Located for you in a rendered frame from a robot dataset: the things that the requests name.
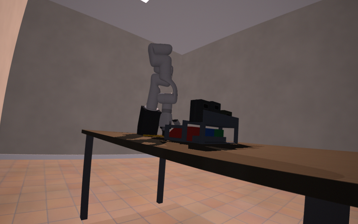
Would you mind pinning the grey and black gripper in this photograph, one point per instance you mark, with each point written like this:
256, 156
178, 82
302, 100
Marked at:
165, 119

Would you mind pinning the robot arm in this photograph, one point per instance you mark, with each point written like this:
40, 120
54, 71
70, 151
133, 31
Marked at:
162, 63

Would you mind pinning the blue bin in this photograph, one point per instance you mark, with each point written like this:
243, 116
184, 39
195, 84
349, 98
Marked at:
209, 132

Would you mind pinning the olive green case with orange latches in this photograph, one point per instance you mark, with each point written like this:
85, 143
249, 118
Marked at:
226, 112

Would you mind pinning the dark grey metal shelf rack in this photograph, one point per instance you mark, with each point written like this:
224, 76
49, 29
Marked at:
209, 118

